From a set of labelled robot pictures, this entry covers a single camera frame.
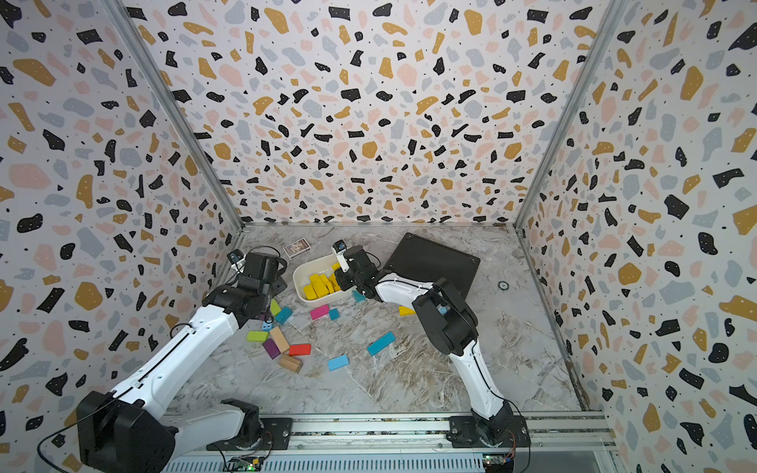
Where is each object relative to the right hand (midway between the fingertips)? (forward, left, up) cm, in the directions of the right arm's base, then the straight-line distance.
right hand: (340, 269), depth 98 cm
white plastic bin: (0, +14, -5) cm, 15 cm away
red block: (-25, +10, -8) cm, 28 cm away
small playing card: (+14, +20, -6) cm, 25 cm away
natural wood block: (-29, +11, -6) cm, 31 cm away
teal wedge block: (-6, -6, -8) cm, 12 cm away
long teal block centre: (-21, -15, -9) cm, 27 cm away
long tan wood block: (-22, +17, -8) cm, 29 cm away
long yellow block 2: (-10, -22, -9) cm, 26 cm away
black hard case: (+9, -28, -5) cm, 30 cm away
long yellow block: (-4, +7, -4) cm, 9 cm away
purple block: (-24, +18, -7) cm, 31 cm away
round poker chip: (+1, -56, -9) cm, 57 cm away
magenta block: (-12, +6, -7) cm, 15 cm away
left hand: (-13, +15, +11) cm, 22 cm away
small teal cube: (-12, +1, -8) cm, 15 cm away
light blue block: (-28, -2, -9) cm, 29 cm away
